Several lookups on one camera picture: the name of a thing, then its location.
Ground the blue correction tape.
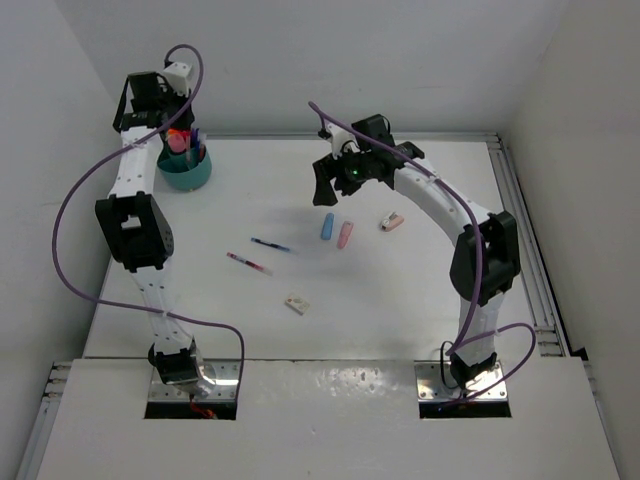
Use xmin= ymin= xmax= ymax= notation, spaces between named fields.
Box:
xmin=320 ymin=212 xmax=335 ymax=241

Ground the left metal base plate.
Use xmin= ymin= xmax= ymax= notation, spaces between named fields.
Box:
xmin=148 ymin=360 xmax=239 ymax=403

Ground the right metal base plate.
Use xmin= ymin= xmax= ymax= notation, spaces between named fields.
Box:
xmin=414 ymin=360 xmax=508 ymax=404

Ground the teal round desk organizer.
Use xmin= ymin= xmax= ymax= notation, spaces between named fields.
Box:
xmin=157 ymin=141 xmax=212 ymax=191

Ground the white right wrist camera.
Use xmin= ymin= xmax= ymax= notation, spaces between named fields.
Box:
xmin=318 ymin=123 xmax=360 ymax=160

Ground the pink capped clear tube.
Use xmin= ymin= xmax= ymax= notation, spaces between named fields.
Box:
xmin=167 ymin=133 xmax=185 ymax=155

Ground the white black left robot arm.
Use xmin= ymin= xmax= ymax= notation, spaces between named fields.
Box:
xmin=95 ymin=63 xmax=201 ymax=393

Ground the pink correction tape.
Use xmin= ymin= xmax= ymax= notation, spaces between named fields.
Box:
xmin=337 ymin=221 xmax=354 ymax=249

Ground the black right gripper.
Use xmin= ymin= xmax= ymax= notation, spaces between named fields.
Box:
xmin=313 ymin=143 xmax=372 ymax=206

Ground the blue pen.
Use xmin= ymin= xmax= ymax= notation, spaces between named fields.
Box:
xmin=191 ymin=128 xmax=200 ymax=157
xmin=250 ymin=237 xmax=298 ymax=255

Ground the white eraser with sleeve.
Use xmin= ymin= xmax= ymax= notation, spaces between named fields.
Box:
xmin=284 ymin=294 xmax=310 ymax=315

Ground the metal base plate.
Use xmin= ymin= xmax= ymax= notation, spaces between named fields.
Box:
xmin=414 ymin=360 xmax=508 ymax=404
xmin=148 ymin=360 xmax=239 ymax=403

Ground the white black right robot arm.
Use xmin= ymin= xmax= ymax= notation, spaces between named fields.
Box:
xmin=312 ymin=114 xmax=521 ymax=388

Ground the black base cable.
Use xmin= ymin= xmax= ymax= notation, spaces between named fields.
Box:
xmin=439 ymin=341 xmax=459 ymax=391

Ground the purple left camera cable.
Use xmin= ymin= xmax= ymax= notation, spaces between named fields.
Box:
xmin=52 ymin=44 xmax=246 ymax=396

